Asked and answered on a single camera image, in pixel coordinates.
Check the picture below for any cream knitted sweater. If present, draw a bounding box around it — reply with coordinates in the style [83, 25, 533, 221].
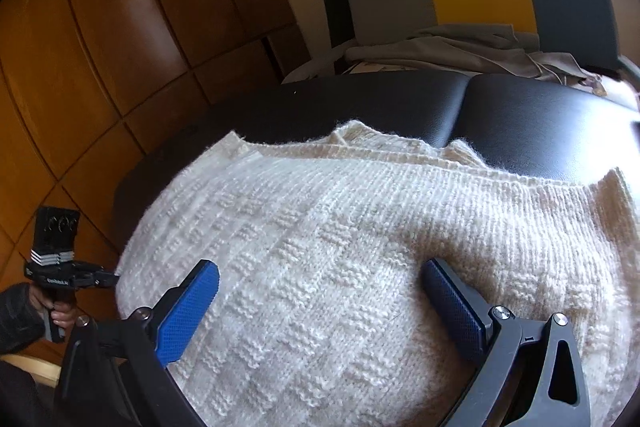
[116, 120, 639, 426]

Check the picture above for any black sleeved left forearm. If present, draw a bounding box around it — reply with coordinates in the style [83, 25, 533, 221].
[0, 283, 44, 355]

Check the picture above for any person's left hand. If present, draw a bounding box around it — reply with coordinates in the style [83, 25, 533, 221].
[28, 284, 78, 329]

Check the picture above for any grey cloth on bed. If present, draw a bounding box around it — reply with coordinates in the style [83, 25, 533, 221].
[345, 24, 606, 98]

